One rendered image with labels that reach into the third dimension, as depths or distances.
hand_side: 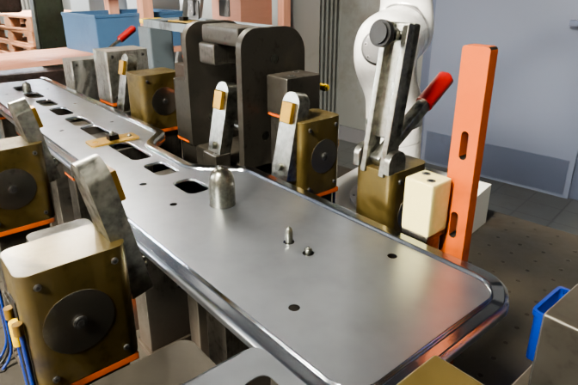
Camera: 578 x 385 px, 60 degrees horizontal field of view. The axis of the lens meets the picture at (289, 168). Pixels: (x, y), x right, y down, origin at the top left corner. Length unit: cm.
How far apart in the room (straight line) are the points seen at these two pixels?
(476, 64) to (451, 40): 306
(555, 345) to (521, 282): 78
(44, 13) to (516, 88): 361
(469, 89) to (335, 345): 28
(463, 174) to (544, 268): 65
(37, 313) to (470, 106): 43
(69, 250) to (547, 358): 36
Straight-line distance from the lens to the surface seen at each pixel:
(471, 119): 53
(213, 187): 60
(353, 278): 48
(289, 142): 72
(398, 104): 58
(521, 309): 103
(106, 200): 45
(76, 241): 48
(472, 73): 52
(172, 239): 55
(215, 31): 87
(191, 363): 42
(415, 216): 55
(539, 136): 346
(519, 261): 118
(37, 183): 80
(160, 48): 143
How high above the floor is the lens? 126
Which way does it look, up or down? 21 degrees down
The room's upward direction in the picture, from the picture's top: straight up
